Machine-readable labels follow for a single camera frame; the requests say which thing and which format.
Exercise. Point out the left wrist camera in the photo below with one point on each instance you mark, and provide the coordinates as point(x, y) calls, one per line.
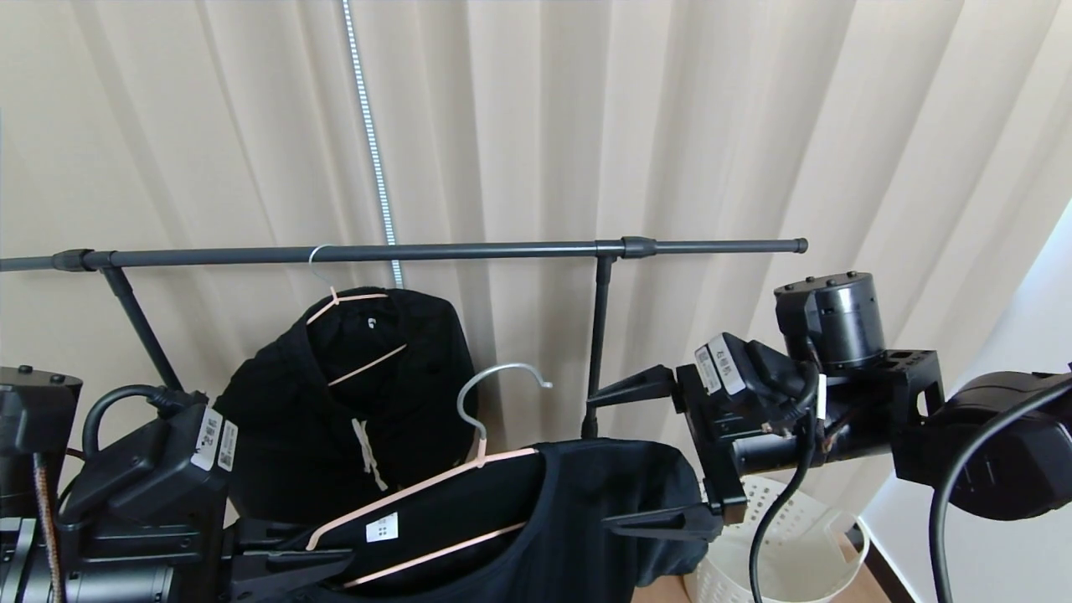
point(142, 469)

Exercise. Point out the black garment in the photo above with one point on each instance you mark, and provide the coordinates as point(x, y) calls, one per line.
point(578, 519)

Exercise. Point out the beige curtain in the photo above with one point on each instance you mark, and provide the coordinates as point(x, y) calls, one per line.
point(670, 126)

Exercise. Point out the black shorts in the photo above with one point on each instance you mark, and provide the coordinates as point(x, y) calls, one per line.
point(301, 444)

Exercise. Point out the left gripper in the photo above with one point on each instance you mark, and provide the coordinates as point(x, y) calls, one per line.
point(151, 565)

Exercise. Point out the white laundry basket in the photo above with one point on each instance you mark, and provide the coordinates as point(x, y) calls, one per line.
point(804, 553)

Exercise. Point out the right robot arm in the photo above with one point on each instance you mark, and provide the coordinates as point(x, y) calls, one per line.
point(837, 318)

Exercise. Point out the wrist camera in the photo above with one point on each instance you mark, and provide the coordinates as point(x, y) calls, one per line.
point(142, 469)
point(737, 368)

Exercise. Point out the black clothes rack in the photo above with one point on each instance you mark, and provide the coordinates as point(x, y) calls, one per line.
point(461, 250)

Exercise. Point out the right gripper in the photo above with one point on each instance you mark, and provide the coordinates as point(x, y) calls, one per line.
point(720, 452)

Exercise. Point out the pink clothes hanger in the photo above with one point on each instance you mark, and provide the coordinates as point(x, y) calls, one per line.
point(368, 364)
point(419, 490)

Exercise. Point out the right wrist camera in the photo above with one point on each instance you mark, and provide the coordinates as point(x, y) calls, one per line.
point(737, 368)

